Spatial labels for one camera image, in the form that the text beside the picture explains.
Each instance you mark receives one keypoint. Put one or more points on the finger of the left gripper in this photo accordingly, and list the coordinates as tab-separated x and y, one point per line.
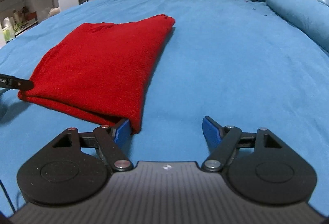
11	82

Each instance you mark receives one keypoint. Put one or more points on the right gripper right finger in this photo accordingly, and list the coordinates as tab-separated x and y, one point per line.
258	166

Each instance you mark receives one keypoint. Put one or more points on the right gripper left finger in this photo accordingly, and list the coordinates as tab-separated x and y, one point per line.
75	165

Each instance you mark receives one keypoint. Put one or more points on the red garment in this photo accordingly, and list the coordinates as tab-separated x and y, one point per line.
100	72

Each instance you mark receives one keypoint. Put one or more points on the white desk shelf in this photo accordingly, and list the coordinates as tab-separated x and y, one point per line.
30	0

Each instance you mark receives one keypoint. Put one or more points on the blue bed sheet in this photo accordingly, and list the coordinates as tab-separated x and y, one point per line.
233	60

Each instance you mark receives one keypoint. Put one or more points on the blue rolled duvet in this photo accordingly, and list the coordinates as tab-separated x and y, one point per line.
309	16

